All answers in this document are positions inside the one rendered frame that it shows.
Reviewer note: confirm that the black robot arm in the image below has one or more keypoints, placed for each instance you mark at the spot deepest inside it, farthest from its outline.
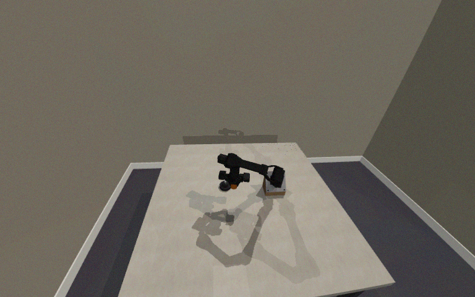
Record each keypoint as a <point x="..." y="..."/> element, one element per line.
<point x="232" y="161"/>

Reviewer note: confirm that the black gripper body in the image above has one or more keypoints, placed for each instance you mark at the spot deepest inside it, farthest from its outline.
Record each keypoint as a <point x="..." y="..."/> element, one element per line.
<point x="244" y="177"/>

